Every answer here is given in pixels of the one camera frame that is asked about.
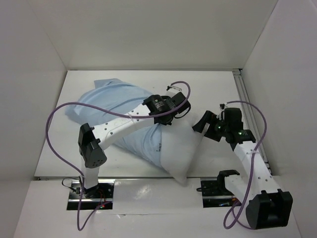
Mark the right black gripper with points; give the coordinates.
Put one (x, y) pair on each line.
(211, 126)

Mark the white pillow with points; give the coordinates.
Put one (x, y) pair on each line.
(178, 146)

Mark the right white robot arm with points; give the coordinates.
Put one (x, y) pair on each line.
(266, 204)

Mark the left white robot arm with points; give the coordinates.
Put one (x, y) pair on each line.
(94, 140)

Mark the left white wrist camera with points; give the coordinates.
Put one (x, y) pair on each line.
(173, 88)

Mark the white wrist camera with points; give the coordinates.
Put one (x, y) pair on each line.
(222, 110)
(173, 88)

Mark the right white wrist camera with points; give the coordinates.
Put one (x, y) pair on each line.
(222, 110)

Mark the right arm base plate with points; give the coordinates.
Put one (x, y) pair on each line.
(213, 196)

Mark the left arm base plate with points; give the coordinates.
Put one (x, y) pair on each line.
(101, 196)

